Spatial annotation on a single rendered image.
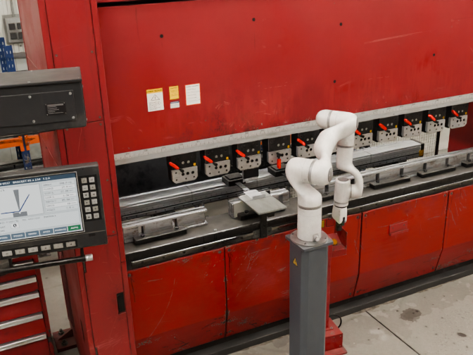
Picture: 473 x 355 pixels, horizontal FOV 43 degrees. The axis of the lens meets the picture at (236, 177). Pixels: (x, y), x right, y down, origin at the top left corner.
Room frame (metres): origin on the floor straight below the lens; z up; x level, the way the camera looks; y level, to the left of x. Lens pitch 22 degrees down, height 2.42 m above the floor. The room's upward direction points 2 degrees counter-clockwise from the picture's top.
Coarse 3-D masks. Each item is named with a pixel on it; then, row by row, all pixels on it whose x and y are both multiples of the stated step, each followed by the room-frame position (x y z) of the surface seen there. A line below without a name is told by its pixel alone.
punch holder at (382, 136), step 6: (378, 120) 3.63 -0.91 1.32; (384, 120) 3.63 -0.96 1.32; (390, 120) 3.65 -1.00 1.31; (396, 120) 3.67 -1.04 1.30; (378, 126) 3.63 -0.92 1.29; (390, 126) 3.65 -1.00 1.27; (372, 132) 3.68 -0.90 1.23; (378, 132) 3.62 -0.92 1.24; (384, 132) 3.63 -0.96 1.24; (390, 132) 3.65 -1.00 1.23; (396, 132) 3.67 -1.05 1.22; (372, 138) 3.68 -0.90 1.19; (378, 138) 3.62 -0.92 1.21; (384, 138) 3.63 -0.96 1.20; (390, 138) 3.65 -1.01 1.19
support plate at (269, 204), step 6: (264, 192) 3.28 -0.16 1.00; (240, 198) 3.21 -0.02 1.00; (246, 198) 3.20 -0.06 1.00; (264, 198) 3.20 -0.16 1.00; (270, 198) 3.19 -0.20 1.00; (246, 204) 3.13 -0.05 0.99; (252, 204) 3.11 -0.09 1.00; (258, 204) 3.11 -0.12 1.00; (264, 204) 3.11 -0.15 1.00; (270, 204) 3.10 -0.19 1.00; (276, 204) 3.10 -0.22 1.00; (282, 204) 3.10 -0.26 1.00; (258, 210) 3.03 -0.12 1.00; (264, 210) 3.03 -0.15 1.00; (270, 210) 3.03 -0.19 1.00; (276, 210) 3.03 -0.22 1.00
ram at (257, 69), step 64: (192, 0) 3.12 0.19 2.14; (256, 0) 3.26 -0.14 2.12; (320, 0) 3.43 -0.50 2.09; (384, 0) 3.61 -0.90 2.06; (448, 0) 3.82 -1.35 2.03; (128, 64) 2.96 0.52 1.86; (192, 64) 3.10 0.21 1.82; (256, 64) 3.26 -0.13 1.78; (320, 64) 3.43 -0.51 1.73; (384, 64) 3.62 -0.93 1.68; (448, 64) 3.84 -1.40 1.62; (128, 128) 2.95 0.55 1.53; (192, 128) 3.09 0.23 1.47; (256, 128) 3.26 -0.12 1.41; (320, 128) 3.44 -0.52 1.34
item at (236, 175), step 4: (224, 176) 3.51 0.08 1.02; (228, 176) 3.47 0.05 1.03; (232, 176) 3.47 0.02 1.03; (236, 176) 3.47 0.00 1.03; (240, 176) 3.47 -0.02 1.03; (224, 180) 3.48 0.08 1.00; (228, 180) 3.43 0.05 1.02; (232, 180) 3.43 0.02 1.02; (236, 180) 3.44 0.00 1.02; (240, 180) 3.45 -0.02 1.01; (228, 184) 3.42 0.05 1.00; (232, 184) 3.43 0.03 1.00; (236, 184) 3.41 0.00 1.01; (240, 184) 3.41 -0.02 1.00; (244, 188) 3.34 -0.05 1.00
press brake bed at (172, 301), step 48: (432, 192) 3.69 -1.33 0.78; (240, 240) 3.08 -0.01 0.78; (384, 240) 3.53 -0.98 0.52; (432, 240) 3.70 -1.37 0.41; (144, 288) 2.84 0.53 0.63; (192, 288) 2.95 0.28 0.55; (240, 288) 3.08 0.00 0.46; (288, 288) 3.22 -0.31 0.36; (336, 288) 3.39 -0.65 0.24; (384, 288) 3.63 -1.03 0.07; (144, 336) 2.83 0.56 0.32; (192, 336) 2.97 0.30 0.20; (240, 336) 3.15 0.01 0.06
